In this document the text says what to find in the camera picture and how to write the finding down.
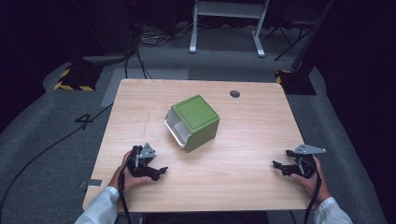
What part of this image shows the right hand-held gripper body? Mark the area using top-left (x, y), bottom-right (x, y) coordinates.
top-left (291, 143), bottom-right (327, 180)

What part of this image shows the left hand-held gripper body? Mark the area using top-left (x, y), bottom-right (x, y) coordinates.
top-left (125, 142), bottom-right (158, 178)

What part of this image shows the green box with white inside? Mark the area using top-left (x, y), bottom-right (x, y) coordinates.
top-left (163, 94), bottom-right (221, 154)

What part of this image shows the person's right hand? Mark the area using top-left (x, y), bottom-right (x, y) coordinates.
top-left (290, 155), bottom-right (332, 206)

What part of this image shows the person's left hand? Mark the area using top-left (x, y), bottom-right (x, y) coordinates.
top-left (107, 150), bottom-right (153, 192)

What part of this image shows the black floor tape mark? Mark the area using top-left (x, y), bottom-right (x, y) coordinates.
top-left (74, 113), bottom-right (94, 131)

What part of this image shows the black yellow striped base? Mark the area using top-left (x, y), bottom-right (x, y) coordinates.
top-left (274, 69), bottom-right (318, 96)
top-left (53, 63), bottom-right (104, 92)

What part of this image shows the black tripod stand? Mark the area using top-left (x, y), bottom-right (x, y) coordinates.
top-left (264, 18), bottom-right (313, 62)

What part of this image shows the grey curved stand foot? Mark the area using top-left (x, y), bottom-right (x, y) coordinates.
top-left (81, 53), bottom-right (129, 67)

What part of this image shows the dark slanted pole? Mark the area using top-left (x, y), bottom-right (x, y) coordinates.
top-left (290, 0), bottom-right (336, 71)

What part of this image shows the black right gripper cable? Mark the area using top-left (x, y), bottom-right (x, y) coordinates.
top-left (303, 164), bottom-right (322, 224)

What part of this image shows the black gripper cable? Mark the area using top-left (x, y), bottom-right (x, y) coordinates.
top-left (303, 164), bottom-right (322, 224)
top-left (117, 164), bottom-right (133, 224)

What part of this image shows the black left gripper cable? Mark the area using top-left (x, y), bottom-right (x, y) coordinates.
top-left (117, 164), bottom-right (133, 224)

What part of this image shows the long black floor cable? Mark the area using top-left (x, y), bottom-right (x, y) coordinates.
top-left (0, 103), bottom-right (114, 218)

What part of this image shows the bundle of floor cables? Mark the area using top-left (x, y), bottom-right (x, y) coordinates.
top-left (136, 22), bottom-right (195, 49)

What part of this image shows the white metal stand frame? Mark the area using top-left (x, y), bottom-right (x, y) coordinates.
top-left (188, 0), bottom-right (271, 59)

